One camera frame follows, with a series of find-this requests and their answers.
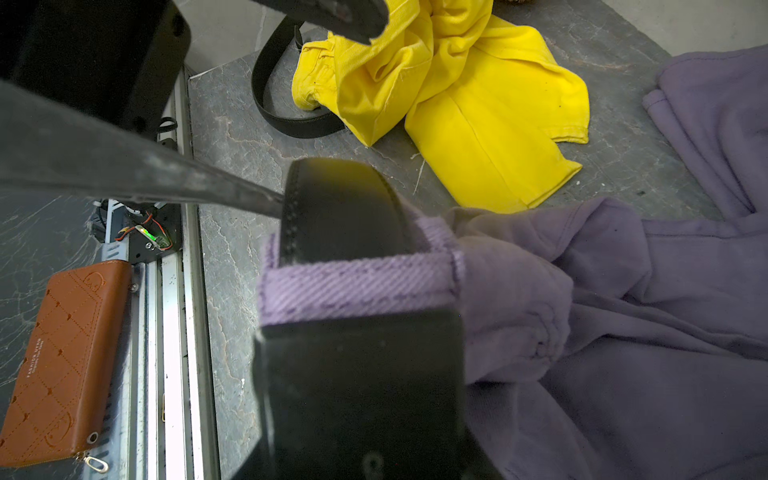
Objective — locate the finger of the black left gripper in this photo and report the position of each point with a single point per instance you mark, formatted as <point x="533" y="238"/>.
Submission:
<point x="50" y="147"/>
<point x="360" y="21"/>

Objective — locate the black leather belt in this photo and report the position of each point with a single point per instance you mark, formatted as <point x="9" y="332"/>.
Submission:
<point x="271" y="87"/>
<point x="358" y="359"/>

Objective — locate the yellow trousers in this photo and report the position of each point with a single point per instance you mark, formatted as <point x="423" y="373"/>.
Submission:
<point x="483" y="100"/>

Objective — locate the purple jacket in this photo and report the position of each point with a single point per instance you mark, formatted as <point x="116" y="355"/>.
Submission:
<point x="601" y="345"/>

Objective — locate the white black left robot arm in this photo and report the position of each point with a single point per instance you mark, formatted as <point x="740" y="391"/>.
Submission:
<point x="83" y="88"/>

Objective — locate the brown leather wallet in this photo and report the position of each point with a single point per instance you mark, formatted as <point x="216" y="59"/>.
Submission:
<point x="60" y="394"/>

